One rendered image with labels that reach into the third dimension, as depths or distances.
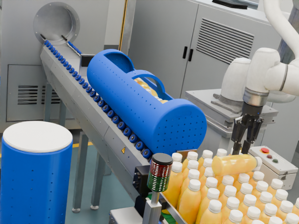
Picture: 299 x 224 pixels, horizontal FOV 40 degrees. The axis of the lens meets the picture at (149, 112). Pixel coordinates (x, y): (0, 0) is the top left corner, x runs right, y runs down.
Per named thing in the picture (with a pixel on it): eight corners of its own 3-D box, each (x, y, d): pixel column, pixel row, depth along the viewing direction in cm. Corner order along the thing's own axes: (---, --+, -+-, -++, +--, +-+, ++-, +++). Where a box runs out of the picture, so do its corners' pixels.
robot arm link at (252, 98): (240, 84, 155) (236, 99, 158) (256, 93, 148) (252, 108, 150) (258, 84, 160) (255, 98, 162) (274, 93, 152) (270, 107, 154)
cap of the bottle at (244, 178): (248, 183, 150) (250, 179, 149) (238, 181, 150) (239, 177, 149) (248, 178, 153) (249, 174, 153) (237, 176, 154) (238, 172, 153)
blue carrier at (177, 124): (128, 91, 262) (131, 47, 250) (203, 157, 191) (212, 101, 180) (85, 95, 249) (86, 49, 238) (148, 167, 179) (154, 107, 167)
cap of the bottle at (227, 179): (220, 180, 149) (221, 176, 148) (227, 178, 151) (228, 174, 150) (227, 186, 146) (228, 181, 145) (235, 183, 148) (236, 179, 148)
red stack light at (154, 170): (164, 165, 126) (166, 154, 125) (174, 176, 121) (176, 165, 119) (145, 167, 123) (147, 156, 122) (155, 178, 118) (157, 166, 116)
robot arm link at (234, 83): (220, 89, 238) (229, 52, 230) (252, 96, 236) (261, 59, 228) (219, 97, 223) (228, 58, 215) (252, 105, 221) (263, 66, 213)
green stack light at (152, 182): (161, 179, 128) (164, 166, 126) (171, 190, 123) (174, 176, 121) (143, 182, 125) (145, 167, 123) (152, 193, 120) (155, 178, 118)
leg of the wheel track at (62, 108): (62, 144, 385) (67, 81, 362) (63, 147, 380) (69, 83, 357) (55, 145, 382) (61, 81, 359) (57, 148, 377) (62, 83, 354)
